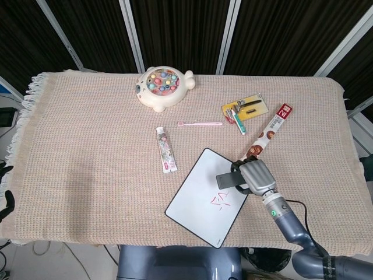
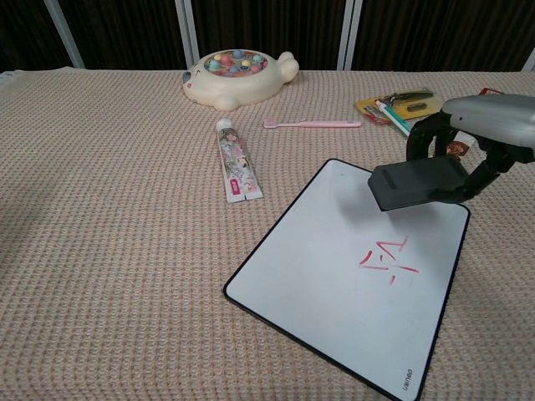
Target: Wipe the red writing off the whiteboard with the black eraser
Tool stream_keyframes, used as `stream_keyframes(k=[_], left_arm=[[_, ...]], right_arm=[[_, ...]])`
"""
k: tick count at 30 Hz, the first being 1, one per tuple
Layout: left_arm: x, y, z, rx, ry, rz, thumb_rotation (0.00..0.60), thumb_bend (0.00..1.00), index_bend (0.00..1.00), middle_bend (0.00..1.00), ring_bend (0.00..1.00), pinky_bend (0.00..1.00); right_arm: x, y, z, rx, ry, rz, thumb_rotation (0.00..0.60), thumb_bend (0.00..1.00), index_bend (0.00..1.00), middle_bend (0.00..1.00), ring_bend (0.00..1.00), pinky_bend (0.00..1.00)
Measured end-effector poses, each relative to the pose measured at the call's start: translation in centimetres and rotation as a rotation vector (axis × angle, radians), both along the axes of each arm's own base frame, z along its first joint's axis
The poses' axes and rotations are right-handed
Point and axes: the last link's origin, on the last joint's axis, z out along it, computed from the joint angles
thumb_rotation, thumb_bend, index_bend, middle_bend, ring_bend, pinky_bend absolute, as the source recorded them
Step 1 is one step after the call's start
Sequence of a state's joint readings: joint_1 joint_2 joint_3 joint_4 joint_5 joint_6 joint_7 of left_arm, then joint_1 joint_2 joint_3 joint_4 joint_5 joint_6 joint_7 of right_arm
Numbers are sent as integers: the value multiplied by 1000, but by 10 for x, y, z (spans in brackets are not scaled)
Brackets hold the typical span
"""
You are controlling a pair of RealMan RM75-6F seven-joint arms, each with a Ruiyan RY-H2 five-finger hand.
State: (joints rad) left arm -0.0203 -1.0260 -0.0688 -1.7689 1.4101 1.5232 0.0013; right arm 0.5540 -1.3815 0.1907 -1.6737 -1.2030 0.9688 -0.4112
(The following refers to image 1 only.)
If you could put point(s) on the floral toothpaste tube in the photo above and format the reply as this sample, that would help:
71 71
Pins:
166 151

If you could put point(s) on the right black grey robot hand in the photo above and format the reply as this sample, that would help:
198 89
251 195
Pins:
258 175

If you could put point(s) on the aluminium partition post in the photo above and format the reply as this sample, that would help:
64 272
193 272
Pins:
228 35
134 35
346 46
61 35

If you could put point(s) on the beige waffle-weave tablecloth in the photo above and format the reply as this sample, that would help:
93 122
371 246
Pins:
87 160

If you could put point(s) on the dark grey whiteboard eraser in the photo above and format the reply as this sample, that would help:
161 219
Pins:
228 180

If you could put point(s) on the green white marker pen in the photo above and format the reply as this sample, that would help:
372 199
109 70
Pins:
239 124

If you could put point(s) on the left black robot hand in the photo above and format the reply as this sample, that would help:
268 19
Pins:
7 201

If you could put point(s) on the small red white packet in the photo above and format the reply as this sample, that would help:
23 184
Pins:
228 116

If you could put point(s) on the cream fishing game toy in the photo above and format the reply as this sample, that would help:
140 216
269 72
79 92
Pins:
163 87

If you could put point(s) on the black box device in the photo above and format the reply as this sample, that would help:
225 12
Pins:
6 116

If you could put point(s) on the dark blue robot torso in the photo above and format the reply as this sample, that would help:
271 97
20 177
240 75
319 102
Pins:
180 262

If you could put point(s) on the yellow razor blister card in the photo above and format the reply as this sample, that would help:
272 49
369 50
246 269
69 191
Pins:
256 109

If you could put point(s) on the white board with black rim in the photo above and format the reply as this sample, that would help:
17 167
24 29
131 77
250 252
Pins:
201 204

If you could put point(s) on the black waste bin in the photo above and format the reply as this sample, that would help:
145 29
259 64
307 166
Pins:
271 258

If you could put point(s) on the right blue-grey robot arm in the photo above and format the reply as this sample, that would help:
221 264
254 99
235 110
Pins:
291 221

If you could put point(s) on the pink toothbrush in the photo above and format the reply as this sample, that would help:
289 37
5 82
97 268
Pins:
201 124

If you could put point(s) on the long white baking paper box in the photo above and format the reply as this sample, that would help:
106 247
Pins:
271 129

